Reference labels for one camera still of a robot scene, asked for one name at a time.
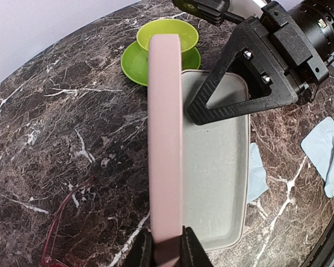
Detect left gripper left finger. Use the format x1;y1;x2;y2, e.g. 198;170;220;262
127;230;153;267

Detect pink sunglasses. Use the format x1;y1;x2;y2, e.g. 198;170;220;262
40;175;96;267

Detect blue cleaning cloth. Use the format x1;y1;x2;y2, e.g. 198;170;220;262
301;117;334;198
247;142;269;203

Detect green plate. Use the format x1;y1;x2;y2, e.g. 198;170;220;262
120;41;201;86

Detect pink glasses case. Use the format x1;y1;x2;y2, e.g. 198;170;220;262
148;35;250;266

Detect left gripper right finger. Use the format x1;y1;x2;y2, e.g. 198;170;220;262
180;226;213;267

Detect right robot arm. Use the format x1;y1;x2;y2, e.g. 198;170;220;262
186;1;334;125

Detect black table front rail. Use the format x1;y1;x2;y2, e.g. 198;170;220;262
301;216;334;266

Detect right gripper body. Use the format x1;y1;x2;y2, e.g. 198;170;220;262
261;1;330;105

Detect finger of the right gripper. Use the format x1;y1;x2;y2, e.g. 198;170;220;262
185;17;298;125

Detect green bowl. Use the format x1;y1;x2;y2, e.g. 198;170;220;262
136;18;199;52

